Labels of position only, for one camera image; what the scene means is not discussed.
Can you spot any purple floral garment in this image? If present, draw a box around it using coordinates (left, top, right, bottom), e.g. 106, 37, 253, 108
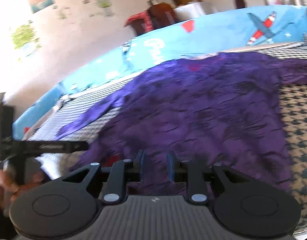
56, 51, 307, 195

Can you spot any person's left hand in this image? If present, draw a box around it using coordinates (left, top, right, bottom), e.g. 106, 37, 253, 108
0, 170, 47, 210

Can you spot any houndstooth sofa seat cover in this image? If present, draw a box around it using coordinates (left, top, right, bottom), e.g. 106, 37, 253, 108
27, 41, 307, 234

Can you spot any blue printed sofa back cover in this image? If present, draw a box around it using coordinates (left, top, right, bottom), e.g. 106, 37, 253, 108
13, 5, 307, 139

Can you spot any red patterned cloth on chair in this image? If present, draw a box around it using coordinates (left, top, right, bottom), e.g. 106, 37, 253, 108
124, 10, 154, 36

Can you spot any dark wooden chair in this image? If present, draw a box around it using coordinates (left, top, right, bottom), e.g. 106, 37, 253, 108
131, 2, 179, 37
233, 0, 247, 9

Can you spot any white clothed dining table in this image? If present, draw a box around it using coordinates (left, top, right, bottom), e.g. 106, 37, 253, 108
174, 2, 217, 21

